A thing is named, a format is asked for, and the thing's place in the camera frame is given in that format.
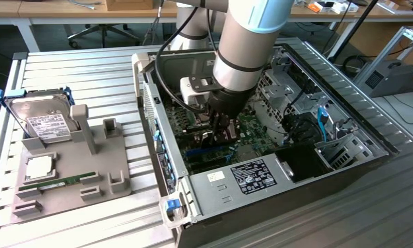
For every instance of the cardboard box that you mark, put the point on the cardboard box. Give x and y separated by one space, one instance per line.
130 4

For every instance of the green motherboard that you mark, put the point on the green motherboard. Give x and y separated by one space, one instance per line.
257 129

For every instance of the wooden desk with clutter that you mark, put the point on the wooden desk with clutter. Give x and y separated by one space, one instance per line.
381 15

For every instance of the graphics card with metal bracket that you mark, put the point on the graphics card with metal bracket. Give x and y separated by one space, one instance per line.
195 140

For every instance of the silver disk bay cage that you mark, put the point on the silver disk bay cage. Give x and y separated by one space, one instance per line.
274 103

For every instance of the black RAM stick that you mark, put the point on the black RAM stick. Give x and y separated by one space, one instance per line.
195 130

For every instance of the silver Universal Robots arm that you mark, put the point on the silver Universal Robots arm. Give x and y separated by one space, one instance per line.
247 46

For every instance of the black tripod pole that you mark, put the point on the black tripod pole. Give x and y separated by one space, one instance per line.
357 23

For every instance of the blue expansion slot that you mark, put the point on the blue expansion slot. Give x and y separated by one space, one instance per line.
195 152

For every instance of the grey machine box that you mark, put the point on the grey machine box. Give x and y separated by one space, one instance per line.
391 77

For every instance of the blue case latch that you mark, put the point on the blue case latch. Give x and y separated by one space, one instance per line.
170 204

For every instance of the grey plastic parts rack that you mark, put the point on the grey plastic parts rack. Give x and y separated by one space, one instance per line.
67 168

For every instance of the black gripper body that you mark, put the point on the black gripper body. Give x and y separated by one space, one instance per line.
226 103

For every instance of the silver CPU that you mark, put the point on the silver CPU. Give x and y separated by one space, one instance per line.
38 168

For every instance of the long wooden desk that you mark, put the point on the long wooden desk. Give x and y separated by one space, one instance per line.
6 10

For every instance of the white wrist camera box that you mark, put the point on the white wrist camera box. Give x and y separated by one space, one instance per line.
189 90

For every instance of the green RAM stick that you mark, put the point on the green RAM stick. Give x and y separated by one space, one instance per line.
59 183

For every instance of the white box on desk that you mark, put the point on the white box on desk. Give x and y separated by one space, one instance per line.
345 7

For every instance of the open black PC case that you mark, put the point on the open black PC case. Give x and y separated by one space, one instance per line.
278 219

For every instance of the hard disk in blue carrier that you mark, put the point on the hard disk in blue carrier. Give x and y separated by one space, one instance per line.
37 116

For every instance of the black expansion slot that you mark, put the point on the black expansion slot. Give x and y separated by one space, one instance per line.
210 163

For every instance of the black office chair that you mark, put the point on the black office chair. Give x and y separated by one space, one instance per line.
102 33

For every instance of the aluminium profile frame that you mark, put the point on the aluminium profile frame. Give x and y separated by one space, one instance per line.
395 38

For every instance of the orange and white box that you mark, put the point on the orange and white box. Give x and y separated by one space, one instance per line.
318 6

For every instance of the grey power supply unit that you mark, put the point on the grey power supply unit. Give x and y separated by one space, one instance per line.
219 191

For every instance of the silver perforated disk bay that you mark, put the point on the silver perforated disk bay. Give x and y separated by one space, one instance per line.
350 152

